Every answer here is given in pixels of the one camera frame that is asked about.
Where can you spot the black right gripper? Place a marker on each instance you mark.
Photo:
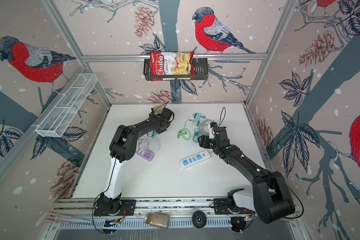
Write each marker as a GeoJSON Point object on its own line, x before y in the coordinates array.
{"type": "Point", "coordinates": [204, 141]}

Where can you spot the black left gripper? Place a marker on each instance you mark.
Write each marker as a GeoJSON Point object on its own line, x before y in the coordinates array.
{"type": "Point", "coordinates": [168, 124]}

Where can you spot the white charger plug adapter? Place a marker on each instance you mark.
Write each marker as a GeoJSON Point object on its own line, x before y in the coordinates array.
{"type": "Point", "coordinates": [144, 146]}

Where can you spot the purple power strip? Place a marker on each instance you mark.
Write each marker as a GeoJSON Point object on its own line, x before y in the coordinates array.
{"type": "Point", "coordinates": [146, 154]}

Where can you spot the white blue small device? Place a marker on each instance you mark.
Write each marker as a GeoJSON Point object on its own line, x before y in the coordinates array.
{"type": "Point", "coordinates": [195, 159]}

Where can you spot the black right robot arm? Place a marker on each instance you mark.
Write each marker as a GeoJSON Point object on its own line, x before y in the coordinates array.
{"type": "Point", "coordinates": [271, 195]}

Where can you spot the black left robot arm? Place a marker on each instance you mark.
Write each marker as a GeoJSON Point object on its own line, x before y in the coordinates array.
{"type": "Point", "coordinates": [122, 148]}

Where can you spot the red cassava chips bag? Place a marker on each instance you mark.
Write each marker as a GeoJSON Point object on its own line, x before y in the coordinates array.
{"type": "Point", "coordinates": [170, 63]}

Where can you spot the black round knob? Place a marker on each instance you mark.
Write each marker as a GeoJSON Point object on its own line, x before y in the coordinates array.
{"type": "Point", "coordinates": [199, 219]}

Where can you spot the glass jar of grains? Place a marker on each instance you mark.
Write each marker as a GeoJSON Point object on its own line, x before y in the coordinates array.
{"type": "Point", "coordinates": [157, 220]}

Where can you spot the pink chopsticks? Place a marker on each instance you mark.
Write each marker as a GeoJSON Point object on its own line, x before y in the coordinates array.
{"type": "Point", "coordinates": [52, 217]}

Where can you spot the black wire wall basket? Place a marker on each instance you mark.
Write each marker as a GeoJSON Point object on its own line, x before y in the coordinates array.
{"type": "Point", "coordinates": [200, 68]}

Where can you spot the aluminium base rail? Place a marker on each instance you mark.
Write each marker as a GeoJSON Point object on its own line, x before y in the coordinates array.
{"type": "Point", "coordinates": [220, 212]}

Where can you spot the white mesh wall shelf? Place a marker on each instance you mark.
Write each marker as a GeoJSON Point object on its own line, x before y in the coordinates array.
{"type": "Point", "coordinates": [69, 102]}

